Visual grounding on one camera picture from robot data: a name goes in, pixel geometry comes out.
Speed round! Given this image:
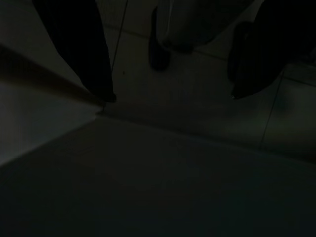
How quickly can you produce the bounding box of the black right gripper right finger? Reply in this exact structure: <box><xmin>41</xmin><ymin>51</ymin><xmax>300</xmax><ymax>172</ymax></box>
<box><xmin>227</xmin><ymin>0</ymin><xmax>316</xmax><ymax>100</ymax></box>

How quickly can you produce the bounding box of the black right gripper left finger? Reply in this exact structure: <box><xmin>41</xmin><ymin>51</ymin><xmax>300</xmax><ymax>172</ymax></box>
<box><xmin>31</xmin><ymin>0</ymin><xmax>117</xmax><ymax>103</ymax></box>

